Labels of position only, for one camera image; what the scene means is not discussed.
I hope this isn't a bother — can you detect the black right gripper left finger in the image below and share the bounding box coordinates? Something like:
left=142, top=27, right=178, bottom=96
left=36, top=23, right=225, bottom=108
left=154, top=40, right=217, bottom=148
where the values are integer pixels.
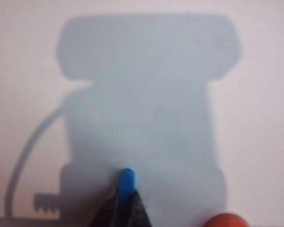
left=98, top=186, right=122, bottom=227

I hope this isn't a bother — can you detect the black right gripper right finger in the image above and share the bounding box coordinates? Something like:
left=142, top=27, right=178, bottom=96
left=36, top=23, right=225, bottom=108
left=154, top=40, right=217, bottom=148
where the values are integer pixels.
left=123, top=186, right=153, bottom=227

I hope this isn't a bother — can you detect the blue letter l magnet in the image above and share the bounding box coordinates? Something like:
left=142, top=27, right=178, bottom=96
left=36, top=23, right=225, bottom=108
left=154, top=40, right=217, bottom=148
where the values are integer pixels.
left=118, top=167, right=136, bottom=213

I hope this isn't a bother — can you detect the orange letter o magnet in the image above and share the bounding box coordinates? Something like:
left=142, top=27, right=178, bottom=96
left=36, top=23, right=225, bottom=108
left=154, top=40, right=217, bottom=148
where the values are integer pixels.
left=204, top=212, right=249, bottom=227

